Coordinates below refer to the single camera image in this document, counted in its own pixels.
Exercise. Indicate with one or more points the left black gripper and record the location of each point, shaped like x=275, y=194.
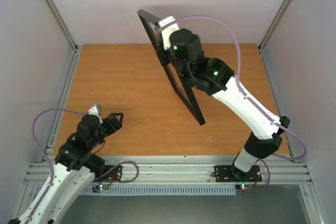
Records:
x=118, y=125

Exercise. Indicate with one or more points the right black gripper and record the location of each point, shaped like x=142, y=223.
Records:
x=163, y=53

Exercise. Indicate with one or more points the black picture frame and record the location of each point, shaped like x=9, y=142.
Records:
x=181, y=87

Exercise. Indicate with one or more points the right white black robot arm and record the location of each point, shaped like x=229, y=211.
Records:
x=217, y=79

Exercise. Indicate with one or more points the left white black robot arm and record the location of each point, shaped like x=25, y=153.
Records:
x=75, y=167

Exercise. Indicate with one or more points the left small circuit board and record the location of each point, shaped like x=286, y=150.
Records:
x=100, y=187

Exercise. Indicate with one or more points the small circuit board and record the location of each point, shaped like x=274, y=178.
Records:
x=246, y=187
x=100, y=187

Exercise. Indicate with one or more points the right small circuit board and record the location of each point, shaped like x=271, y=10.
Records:
x=246, y=187

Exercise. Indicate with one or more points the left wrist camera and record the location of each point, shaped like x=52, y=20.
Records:
x=96, y=110

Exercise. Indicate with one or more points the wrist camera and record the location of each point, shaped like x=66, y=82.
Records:
x=168, y=30
x=96, y=110

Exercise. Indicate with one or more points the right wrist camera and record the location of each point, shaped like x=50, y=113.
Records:
x=168, y=30

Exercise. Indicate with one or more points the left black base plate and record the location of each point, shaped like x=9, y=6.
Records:
x=107, y=174

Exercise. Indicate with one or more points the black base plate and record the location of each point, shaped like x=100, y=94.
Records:
x=228, y=173
x=107, y=174

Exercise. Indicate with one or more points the grey slotted cable duct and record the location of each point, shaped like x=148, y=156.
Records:
x=161, y=190

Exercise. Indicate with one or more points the aluminium front rail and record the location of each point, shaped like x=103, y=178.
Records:
x=196, y=170

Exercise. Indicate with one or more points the left aluminium post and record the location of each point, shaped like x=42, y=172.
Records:
x=54, y=10

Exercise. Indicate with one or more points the aluminium post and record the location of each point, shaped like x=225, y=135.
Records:
x=274, y=23
x=54, y=10

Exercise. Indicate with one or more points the right aluminium post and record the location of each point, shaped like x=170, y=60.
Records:
x=274, y=23

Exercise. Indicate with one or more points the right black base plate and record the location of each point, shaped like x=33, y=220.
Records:
x=228, y=173

